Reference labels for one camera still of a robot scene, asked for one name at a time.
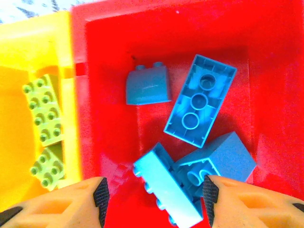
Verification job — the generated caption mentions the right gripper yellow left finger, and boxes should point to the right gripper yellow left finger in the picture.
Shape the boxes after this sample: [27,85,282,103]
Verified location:
[0,177,110,228]

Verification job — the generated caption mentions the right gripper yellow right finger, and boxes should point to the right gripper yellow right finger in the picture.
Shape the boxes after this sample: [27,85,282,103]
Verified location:
[201,175,304,228]

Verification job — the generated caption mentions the green two-by-two lego brick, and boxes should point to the green two-by-two lego brick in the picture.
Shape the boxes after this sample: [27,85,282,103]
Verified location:
[29,146,66,192]

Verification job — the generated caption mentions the blue short lego brick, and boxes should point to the blue short lego brick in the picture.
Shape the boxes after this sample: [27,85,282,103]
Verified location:
[173,131,257,202]

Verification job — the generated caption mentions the light blue two-by-four lego brick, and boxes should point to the light blue two-by-four lego brick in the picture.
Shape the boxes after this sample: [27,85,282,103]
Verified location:
[132,142,204,226]

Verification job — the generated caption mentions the green two-by-four lego brick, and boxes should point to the green two-by-four lego brick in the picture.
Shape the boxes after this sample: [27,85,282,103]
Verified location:
[22,73,65,147]

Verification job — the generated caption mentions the blue sloped lego brick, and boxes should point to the blue sloped lego brick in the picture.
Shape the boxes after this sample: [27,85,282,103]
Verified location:
[125,62,172,106]

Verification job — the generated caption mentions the yellow plastic bin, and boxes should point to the yellow plastic bin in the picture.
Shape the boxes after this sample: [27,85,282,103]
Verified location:
[0,10,84,212]

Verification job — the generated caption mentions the red plastic bin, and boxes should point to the red plastic bin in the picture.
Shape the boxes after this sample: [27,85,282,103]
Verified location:
[70,0,304,228]

